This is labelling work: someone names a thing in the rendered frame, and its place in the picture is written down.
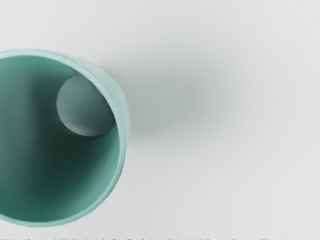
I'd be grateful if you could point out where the teal cup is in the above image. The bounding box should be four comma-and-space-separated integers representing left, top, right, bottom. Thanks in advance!
0, 48, 131, 229

